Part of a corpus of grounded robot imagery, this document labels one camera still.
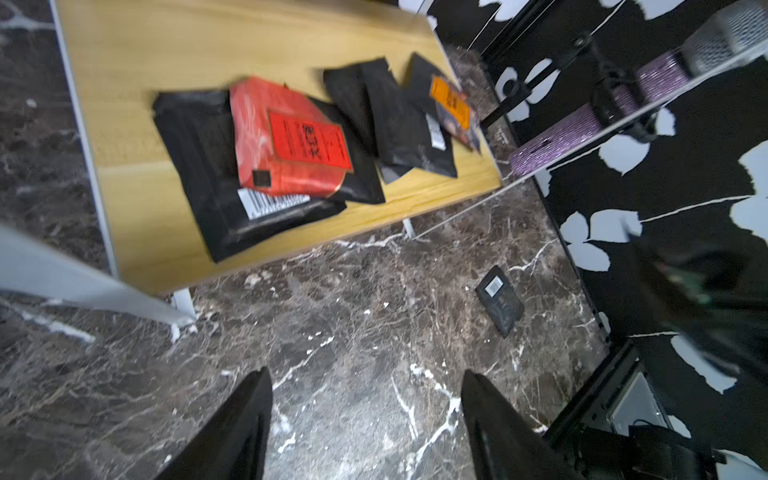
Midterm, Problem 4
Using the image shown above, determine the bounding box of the black barcode tea bag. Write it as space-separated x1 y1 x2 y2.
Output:
475 265 524 338

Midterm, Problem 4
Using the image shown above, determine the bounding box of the black tea bag lower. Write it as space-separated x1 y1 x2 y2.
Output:
321 57 458 184

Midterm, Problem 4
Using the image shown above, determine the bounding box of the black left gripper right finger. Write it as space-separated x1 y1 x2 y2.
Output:
461 370 579 479

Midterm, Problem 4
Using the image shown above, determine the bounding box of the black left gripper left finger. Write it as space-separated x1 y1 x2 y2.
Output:
157 368 273 480

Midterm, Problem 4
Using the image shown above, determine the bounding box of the purple glitter microphone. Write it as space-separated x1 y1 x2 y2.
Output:
509 1 767 178

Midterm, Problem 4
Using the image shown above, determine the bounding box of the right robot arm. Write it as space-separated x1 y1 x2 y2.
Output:
461 234 767 479

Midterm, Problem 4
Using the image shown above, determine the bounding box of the wooden two-tier metal shelf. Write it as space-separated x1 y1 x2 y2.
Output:
0 0 768 344

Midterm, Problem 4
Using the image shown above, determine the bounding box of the black barcode pouch lower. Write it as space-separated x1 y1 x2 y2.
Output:
152 88 348 264

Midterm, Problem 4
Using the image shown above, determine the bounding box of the red tea bag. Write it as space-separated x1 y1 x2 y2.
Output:
229 77 354 198

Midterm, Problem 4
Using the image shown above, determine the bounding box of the orange label tea bag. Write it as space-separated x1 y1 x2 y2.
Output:
405 52 481 152

